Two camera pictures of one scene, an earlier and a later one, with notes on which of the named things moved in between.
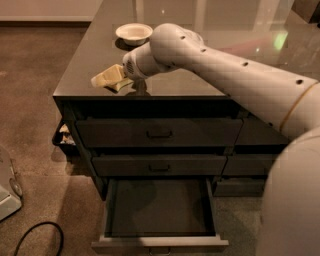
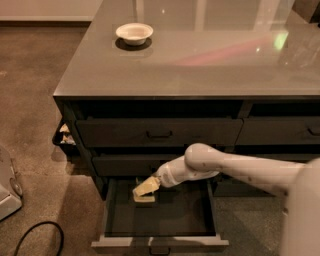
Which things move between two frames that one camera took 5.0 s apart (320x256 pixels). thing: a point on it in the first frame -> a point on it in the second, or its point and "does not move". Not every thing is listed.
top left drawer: [159, 132] does not move
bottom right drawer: [239, 187] does not move
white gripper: [129, 67] -> [165, 177]
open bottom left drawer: [164, 216] does not move
